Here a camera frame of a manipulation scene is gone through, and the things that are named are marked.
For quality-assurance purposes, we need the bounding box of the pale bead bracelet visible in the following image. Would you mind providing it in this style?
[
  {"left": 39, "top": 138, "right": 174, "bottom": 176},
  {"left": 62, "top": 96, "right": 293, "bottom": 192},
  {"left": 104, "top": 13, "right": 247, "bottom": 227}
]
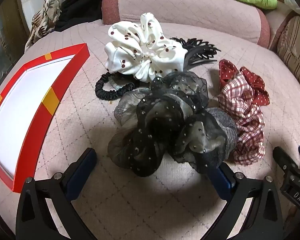
[{"left": 109, "top": 79, "right": 123, "bottom": 90}]

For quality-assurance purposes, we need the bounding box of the red plaid scrunchie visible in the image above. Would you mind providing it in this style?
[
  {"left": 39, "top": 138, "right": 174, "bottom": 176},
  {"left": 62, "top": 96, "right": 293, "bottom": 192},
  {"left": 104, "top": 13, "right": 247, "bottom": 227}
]
[{"left": 218, "top": 79, "right": 265, "bottom": 166}]

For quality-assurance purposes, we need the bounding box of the black hair claw clip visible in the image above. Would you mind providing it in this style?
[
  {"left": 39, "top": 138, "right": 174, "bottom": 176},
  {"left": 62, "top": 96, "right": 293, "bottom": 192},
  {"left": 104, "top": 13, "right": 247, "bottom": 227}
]
[{"left": 170, "top": 37, "right": 222, "bottom": 68}]

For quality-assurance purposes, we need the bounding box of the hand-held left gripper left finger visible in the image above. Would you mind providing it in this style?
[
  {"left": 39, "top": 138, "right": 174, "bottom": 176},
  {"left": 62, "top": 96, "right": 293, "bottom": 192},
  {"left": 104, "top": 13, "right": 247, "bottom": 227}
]
[{"left": 15, "top": 147, "right": 98, "bottom": 240}]

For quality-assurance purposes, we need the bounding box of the black cloth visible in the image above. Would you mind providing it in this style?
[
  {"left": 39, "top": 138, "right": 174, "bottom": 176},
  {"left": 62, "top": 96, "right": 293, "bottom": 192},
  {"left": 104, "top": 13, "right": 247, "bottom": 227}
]
[{"left": 54, "top": 0, "right": 115, "bottom": 32}]

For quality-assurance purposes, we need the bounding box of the red box with white inside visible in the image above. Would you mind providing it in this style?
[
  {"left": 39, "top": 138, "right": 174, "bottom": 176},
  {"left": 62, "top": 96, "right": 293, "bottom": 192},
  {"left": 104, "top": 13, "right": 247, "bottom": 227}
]
[{"left": 0, "top": 43, "right": 90, "bottom": 193}]

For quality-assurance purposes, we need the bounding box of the black ruffled hair tie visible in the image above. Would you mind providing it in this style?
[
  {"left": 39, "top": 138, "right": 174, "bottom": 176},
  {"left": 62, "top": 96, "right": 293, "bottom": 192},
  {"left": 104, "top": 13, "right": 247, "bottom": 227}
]
[{"left": 95, "top": 71, "right": 136, "bottom": 100}]

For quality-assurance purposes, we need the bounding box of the pink sofa bolster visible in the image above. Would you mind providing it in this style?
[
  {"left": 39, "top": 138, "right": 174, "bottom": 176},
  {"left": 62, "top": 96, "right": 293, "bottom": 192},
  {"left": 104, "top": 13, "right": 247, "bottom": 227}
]
[{"left": 101, "top": 0, "right": 270, "bottom": 50}]

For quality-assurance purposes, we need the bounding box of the black dotted sheer scrunchie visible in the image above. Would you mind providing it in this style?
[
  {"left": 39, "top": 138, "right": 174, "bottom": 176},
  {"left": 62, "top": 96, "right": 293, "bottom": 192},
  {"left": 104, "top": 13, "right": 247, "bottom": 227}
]
[{"left": 107, "top": 70, "right": 230, "bottom": 178}]

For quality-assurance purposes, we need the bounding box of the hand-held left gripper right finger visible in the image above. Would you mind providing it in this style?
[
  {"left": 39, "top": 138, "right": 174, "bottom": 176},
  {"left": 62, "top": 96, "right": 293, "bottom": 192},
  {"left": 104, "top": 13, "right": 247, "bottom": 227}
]
[{"left": 207, "top": 162, "right": 284, "bottom": 240}]

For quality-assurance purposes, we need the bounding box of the white cherry print scrunchie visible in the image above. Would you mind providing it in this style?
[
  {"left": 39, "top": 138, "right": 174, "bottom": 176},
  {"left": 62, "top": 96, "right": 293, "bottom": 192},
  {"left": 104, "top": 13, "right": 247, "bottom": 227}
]
[{"left": 104, "top": 12, "right": 188, "bottom": 83}]

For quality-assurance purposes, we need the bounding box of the striped beige cushion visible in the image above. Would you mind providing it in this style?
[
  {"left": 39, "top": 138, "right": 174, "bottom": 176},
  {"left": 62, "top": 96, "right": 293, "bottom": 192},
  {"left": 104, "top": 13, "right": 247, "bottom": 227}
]
[{"left": 270, "top": 10, "right": 300, "bottom": 100}]

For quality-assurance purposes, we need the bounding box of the leaf print cloth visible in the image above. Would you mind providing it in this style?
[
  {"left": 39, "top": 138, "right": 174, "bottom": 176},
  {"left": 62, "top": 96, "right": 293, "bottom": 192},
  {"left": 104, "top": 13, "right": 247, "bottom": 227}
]
[{"left": 25, "top": 0, "right": 63, "bottom": 52}]

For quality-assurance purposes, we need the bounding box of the wooden door with glass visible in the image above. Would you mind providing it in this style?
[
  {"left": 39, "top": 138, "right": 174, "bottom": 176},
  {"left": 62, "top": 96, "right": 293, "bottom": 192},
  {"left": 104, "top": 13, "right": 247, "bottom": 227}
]
[{"left": 0, "top": 0, "right": 33, "bottom": 85}]

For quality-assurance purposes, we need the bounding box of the red polka dot scrunchie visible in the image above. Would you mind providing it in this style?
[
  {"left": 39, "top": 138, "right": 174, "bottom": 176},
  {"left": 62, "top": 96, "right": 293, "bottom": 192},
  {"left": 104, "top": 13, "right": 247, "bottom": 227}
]
[{"left": 219, "top": 59, "right": 270, "bottom": 107}]

